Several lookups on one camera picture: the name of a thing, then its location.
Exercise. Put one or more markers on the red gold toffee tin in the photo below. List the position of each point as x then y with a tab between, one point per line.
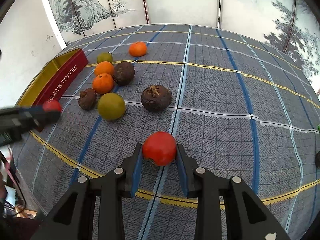
54	78

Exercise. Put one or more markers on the dark brown round fruit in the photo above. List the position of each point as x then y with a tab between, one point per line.
156	98

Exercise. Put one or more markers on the plaid grey tablecloth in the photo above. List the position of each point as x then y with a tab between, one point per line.
239	107

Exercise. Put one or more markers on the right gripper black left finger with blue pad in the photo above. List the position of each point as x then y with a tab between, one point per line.
73	215

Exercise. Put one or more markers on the small red fruit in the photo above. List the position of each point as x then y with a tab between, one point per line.
52	106

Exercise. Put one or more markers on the painted landscape folding screen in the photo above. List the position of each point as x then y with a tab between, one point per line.
288	25

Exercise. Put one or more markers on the red tomato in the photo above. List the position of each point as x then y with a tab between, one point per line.
160	148

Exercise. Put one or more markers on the orange mandarin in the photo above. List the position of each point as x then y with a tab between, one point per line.
104	67
138	49
103	83

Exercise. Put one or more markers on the small green citrus fruit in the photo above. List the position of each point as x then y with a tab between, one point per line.
105	56

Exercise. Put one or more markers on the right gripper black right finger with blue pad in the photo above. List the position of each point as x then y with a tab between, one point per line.
247	217

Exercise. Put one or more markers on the large green citrus fruit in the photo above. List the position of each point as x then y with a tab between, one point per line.
111	106

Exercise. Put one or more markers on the dark fruit at right edge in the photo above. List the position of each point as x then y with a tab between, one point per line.
317	159

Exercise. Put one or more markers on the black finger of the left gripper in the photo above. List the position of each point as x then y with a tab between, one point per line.
16	121

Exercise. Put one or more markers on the small dark brown fruit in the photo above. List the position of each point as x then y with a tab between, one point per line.
87	99

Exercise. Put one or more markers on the dark brown fruit rear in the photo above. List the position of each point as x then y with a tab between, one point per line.
123	73

